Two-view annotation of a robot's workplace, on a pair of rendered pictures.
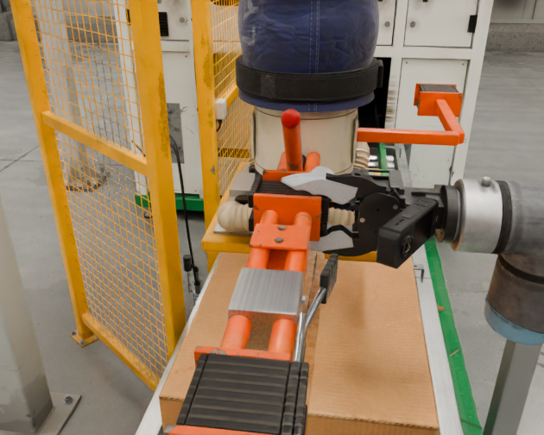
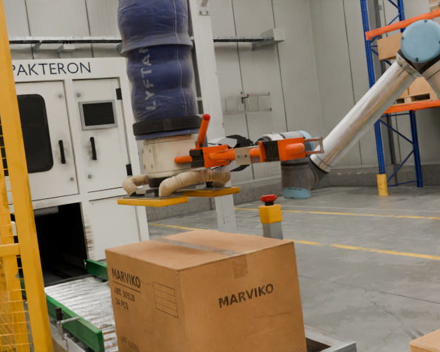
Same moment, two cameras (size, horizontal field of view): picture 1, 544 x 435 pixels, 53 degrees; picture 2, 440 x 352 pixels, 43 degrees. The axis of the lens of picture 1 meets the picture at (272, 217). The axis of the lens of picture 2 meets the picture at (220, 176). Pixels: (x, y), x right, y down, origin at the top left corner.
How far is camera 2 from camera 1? 124 cm
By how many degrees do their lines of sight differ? 44
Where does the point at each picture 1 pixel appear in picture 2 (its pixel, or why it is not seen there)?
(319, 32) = (184, 98)
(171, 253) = (44, 310)
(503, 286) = (290, 174)
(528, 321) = (303, 184)
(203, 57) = (1, 187)
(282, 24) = (169, 97)
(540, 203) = (291, 134)
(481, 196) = (274, 135)
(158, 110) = (28, 198)
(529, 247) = not seen: hidden behind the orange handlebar
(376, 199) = (244, 142)
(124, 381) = not seen: outside the picture
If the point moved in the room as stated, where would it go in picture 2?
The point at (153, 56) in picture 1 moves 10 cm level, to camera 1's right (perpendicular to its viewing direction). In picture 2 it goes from (23, 162) to (49, 158)
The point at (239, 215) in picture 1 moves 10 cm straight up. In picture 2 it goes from (179, 177) to (174, 144)
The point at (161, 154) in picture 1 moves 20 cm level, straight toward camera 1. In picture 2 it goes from (32, 229) to (66, 229)
